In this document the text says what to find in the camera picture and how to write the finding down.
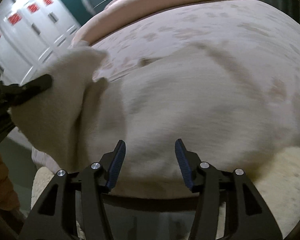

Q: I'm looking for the cream knitted sweater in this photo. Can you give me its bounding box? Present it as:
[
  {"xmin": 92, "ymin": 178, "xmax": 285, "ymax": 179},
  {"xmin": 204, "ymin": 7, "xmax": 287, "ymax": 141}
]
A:
[{"xmin": 11, "ymin": 44, "xmax": 284, "ymax": 199}]

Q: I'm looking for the white panelled wardrobe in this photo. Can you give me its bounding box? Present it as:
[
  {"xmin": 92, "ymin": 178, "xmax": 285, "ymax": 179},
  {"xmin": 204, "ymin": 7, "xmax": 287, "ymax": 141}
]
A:
[{"xmin": 0, "ymin": 0, "xmax": 80, "ymax": 85}]

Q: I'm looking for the butterfly pattern bed cover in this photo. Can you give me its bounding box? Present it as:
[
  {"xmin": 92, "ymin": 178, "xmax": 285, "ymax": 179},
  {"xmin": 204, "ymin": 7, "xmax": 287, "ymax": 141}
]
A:
[{"xmin": 73, "ymin": 0, "xmax": 300, "ymax": 146}]

